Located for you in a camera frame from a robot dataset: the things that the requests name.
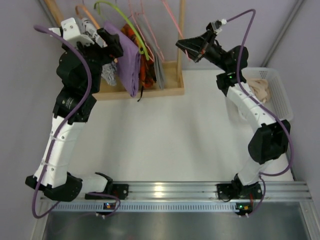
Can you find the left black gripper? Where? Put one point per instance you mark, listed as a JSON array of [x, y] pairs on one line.
[[110, 43]]

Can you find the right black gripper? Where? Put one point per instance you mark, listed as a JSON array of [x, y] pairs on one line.
[[204, 45]]

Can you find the pink wire hanger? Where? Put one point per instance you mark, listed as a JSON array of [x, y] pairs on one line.
[[178, 24], [140, 17]]

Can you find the beige trousers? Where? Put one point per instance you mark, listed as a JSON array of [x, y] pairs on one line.
[[260, 88]]

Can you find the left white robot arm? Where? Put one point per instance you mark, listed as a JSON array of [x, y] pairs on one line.
[[80, 69]]

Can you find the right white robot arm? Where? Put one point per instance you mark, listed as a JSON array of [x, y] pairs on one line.
[[270, 135]]

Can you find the orange hanger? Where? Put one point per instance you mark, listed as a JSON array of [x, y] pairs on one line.
[[87, 14]]

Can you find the black white patterned garment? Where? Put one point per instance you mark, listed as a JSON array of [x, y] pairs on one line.
[[108, 70]]

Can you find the purple garment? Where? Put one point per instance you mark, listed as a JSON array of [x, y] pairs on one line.
[[128, 66]]

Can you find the grey garment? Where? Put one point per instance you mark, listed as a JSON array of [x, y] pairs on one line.
[[159, 71]]

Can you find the wooden clothes rack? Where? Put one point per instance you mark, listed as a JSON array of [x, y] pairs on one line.
[[173, 78]]

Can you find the white plastic basket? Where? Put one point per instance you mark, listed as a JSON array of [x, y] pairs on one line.
[[278, 101]]

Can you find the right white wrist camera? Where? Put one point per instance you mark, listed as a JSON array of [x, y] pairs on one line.
[[216, 26]]

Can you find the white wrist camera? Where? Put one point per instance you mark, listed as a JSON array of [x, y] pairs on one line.
[[75, 30], [216, 26]]

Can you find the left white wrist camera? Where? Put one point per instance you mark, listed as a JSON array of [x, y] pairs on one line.
[[75, 30]]

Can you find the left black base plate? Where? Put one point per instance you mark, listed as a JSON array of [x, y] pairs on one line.
[[120, 191]]

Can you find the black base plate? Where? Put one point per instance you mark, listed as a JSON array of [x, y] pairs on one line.
[[120, 191], [229, 191]]

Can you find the aluminium mounting rail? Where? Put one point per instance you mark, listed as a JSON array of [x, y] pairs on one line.
[[283, 191]]

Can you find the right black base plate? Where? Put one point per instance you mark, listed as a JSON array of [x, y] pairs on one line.
[[229, 191]]

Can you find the perforated cable duct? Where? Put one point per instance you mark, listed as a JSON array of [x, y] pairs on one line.
[[158, 207]]

